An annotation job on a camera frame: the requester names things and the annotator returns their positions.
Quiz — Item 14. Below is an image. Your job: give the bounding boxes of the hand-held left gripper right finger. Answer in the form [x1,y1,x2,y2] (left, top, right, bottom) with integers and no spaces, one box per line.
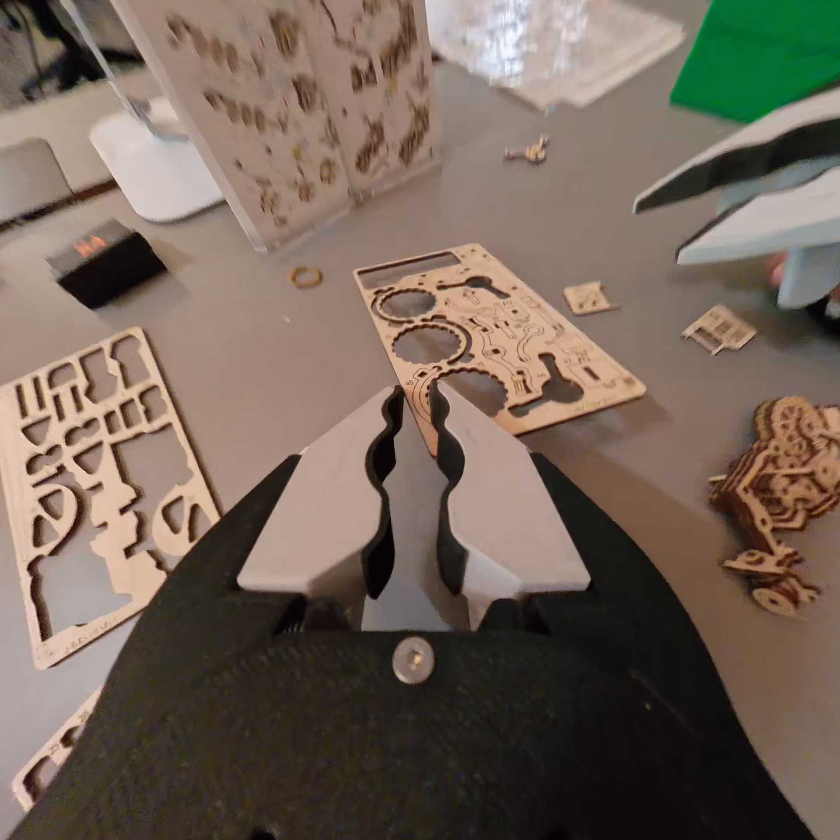
[430,381,593,630]

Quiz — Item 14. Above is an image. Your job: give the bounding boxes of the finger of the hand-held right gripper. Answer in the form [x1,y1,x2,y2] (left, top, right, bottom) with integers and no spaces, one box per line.
[632,88,840,215]
[675,172,840,267]

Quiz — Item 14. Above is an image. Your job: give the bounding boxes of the wooden sheet with gear holes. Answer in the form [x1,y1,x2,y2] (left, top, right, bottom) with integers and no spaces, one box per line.
[353,243,648,457]

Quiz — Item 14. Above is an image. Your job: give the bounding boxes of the black timer box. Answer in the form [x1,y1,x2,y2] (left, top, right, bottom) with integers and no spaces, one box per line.
[45,218,169,311]

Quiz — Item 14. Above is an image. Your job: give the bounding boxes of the wooden mechanical model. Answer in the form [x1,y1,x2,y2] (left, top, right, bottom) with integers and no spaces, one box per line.
[707,394,840,616]

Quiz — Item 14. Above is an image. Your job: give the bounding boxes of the small wooden card circle marks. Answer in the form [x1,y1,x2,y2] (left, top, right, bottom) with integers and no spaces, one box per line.
[563,280,622,317]

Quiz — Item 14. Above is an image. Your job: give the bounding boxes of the white round stand base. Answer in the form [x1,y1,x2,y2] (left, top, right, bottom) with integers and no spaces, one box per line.
[87,95,228,225]

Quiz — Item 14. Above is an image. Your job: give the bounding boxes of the wooden sheet with long cutouts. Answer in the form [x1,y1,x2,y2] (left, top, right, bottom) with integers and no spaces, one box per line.
[0,327,222,672]

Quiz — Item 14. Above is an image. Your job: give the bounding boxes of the instruction booklet in clear stand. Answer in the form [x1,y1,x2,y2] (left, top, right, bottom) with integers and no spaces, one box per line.
[108,0,442,255]

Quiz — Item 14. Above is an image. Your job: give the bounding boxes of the green plastic bin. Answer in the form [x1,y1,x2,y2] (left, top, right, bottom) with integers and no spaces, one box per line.
[668,0,840,124]

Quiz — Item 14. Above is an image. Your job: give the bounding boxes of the small wooden key piece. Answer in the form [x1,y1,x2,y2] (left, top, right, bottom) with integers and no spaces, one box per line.
[503,134,551,165]

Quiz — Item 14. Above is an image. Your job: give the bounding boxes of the grey desk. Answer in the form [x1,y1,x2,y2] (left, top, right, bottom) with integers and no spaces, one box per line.
[0,59,840,840]

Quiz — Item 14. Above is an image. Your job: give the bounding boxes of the clear plastic sleeve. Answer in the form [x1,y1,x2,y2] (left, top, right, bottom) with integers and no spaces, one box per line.
[425,0,687,111]

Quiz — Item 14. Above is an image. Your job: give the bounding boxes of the wooden sheet with small cutouts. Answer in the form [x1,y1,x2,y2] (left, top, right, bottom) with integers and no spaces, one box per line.
[12,682,106,815]

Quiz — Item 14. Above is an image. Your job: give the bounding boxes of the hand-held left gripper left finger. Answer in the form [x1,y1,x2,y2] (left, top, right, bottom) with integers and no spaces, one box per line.
[235,385,406,630]

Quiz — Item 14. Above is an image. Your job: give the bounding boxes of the slotted small wooden card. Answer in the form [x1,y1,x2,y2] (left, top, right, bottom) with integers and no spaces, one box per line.
[680,303,758,357]

